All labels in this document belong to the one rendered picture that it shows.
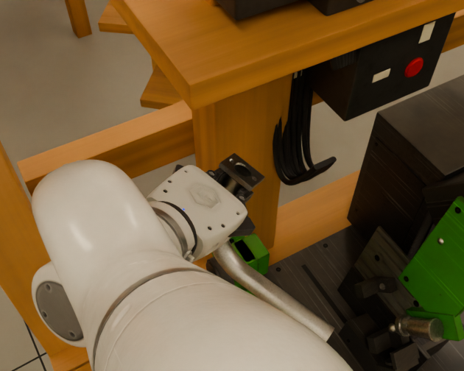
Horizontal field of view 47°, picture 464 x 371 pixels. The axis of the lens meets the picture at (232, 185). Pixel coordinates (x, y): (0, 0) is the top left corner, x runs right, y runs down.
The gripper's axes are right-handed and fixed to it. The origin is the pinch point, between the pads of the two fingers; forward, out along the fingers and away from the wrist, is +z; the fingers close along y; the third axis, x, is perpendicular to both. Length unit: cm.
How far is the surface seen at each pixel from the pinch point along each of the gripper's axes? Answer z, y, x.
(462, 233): 21.8, -29.8, -4.9
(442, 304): 22.1, -35.8, 7.4
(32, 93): 139, 152, 133
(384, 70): 19.1, -5.8, -19.0
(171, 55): -8.0, 12.0, -14.3
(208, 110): 10.2, 11.7, -1.2
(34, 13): 190, 210, 125
